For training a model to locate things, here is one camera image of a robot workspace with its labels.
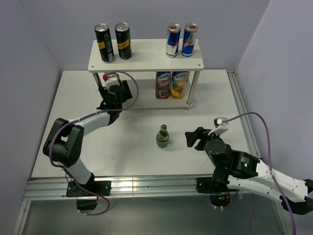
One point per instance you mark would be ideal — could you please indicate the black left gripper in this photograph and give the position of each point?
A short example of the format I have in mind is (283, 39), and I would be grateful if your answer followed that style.
(126, 93)

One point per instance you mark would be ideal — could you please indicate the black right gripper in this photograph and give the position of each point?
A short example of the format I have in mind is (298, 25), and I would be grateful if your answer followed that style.
(200, 133)

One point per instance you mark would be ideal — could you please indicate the short green glass bottle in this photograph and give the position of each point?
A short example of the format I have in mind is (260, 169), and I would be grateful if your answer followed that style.
(162, 137)

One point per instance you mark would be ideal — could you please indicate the dark olive beverage can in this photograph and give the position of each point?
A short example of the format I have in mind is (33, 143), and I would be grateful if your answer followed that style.
(123, 37)

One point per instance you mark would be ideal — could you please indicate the black and gold can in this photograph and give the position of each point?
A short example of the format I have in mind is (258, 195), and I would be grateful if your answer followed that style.
(104, 41)

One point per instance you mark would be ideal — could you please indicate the blue silver energy drink can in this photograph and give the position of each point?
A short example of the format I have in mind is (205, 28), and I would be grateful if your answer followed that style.
(189, 38)

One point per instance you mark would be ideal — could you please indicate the small red-tab silver can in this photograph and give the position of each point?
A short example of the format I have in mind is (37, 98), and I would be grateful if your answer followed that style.
(173, 36)

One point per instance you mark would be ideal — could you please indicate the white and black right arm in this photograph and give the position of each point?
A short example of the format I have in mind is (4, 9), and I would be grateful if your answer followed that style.
(238, 170)

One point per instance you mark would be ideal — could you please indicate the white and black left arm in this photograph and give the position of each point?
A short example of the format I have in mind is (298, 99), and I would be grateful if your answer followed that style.
(64, 143)

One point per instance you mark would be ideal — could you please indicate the white two-tier shelf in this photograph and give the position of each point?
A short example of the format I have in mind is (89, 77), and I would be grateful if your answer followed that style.
(149, 57)

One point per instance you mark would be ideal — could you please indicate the purple grape juice carton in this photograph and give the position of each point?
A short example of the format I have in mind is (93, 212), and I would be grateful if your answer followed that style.
(162, 87)

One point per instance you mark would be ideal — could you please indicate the yellow pineapple juice carton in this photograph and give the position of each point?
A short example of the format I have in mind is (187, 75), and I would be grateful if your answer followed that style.
(178, 83)

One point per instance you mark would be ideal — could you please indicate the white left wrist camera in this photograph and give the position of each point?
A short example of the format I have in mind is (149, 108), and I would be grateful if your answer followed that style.
(110, 80)

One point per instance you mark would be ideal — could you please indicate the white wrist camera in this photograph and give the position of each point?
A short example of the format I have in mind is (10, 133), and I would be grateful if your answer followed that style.
(221, 126)
(110, 80)

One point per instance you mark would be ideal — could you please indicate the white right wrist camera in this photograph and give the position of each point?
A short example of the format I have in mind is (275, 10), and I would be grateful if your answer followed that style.
(221, 126)

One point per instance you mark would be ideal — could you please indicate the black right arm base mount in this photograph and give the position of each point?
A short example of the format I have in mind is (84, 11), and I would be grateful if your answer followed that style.
(220, 196)

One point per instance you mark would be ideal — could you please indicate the aluminium right side rail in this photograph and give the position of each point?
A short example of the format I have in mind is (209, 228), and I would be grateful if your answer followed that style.
(245, 121)

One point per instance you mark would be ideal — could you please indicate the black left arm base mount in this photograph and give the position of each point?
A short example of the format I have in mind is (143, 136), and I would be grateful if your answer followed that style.
(87, 196)

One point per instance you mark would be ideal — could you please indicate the aluminium front rail frame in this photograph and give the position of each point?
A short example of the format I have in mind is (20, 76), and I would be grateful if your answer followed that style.
(144, 206)

